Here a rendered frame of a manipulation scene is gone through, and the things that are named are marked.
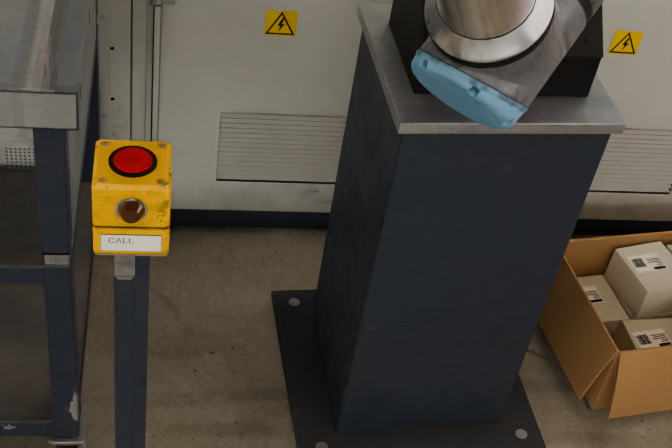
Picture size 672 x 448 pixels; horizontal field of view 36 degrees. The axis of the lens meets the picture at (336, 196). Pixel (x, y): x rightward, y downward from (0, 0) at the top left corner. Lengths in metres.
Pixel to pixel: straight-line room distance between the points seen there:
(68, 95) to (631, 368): 1.23
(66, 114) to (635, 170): 1.48
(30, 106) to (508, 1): 0.58
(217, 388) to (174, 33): 0.68
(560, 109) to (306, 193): 0.85
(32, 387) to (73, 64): 0.68
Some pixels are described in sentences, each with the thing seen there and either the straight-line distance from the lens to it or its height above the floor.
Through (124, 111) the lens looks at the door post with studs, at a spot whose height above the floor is 0.31.
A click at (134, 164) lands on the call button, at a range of 1.09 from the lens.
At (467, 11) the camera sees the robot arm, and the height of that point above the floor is 1.05.
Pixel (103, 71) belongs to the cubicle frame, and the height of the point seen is 0.41.
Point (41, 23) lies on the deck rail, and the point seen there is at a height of 0.85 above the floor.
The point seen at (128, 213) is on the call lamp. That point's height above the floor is 0.88.
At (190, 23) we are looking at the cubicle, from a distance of 2.01.
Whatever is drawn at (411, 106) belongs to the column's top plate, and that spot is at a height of 0.75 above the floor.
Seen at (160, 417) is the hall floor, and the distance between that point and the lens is 2.00.
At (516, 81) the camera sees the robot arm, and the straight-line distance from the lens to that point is 1.24.
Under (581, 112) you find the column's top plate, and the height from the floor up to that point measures 0.75.
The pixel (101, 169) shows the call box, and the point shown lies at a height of 0.90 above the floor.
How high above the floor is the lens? 1.60
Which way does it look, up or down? 40 degrees down
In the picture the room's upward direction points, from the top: 10 degrees clockwise
